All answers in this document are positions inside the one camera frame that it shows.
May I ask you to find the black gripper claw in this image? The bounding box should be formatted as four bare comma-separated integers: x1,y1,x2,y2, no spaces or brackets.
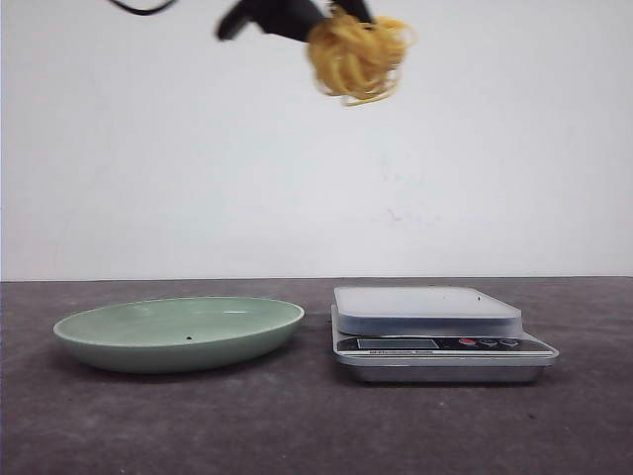
328,0,375,25
216,0,324,43

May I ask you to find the silver digital kitchen scale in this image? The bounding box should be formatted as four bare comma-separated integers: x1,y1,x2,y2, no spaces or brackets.
331,286,560,383

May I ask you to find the light green oval plate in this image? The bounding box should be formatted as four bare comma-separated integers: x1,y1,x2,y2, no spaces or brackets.
52,296,305,374

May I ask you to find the black cable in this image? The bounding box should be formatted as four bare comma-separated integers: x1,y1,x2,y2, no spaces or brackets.
107,0,177,16

